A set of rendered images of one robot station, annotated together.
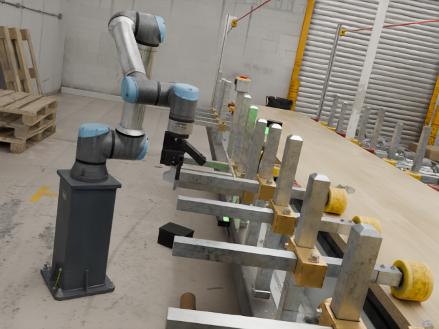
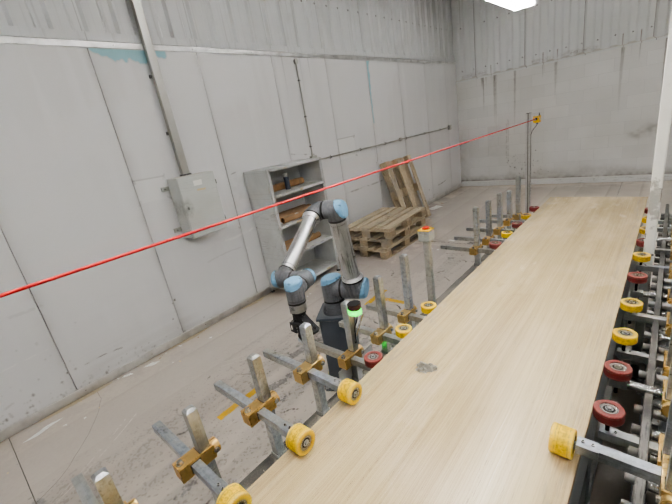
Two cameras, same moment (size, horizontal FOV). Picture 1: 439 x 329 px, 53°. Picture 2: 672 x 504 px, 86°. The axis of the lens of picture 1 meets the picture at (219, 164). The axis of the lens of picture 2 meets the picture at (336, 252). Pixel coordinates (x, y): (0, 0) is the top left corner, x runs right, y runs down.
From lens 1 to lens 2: 150 cm
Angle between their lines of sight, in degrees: 48
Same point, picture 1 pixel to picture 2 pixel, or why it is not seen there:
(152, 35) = (333, 216)
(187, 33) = (577, 100)
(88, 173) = (328, 310)
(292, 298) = not seen: hidden behind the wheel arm
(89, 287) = not seen: hidden behind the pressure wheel
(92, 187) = (329, 320)
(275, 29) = not seen: outside the picture
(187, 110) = (290, 298)
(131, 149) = (352, 293)
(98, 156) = (332, 298)
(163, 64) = (554, 139)
